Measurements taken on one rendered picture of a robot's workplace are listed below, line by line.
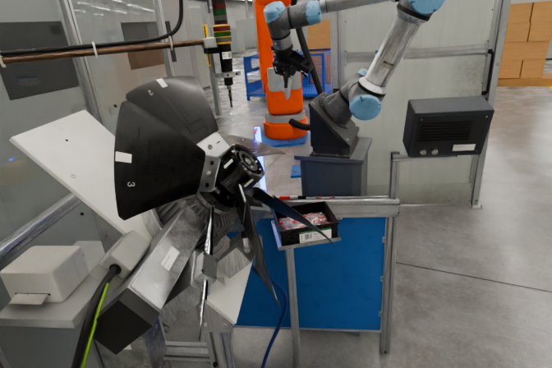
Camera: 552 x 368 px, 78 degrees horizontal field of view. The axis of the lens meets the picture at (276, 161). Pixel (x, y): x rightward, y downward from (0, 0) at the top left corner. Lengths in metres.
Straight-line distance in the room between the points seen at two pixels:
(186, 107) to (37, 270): 0.61
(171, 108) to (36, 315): 0.68
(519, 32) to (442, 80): 5.96
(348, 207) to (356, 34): 1.58
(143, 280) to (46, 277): 0.50
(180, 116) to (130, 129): 0.30
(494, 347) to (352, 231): 0.99
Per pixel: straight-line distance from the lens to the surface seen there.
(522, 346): 2.24
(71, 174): 0.94
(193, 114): 0.98
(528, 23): 8.79
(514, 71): 8.88
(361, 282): 1.70
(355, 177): 1.52
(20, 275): 1.22
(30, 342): 1.47
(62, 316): 1.16
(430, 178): 3.12
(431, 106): 1.34
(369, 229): 1.53
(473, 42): 2.92
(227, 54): 0.92
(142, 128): 0.72
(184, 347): 1.33
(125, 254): 0.75
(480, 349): 2.15
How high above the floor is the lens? 1.55
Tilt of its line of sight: 22 degrees down
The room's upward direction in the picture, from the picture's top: 5 degrees counter-clockwise
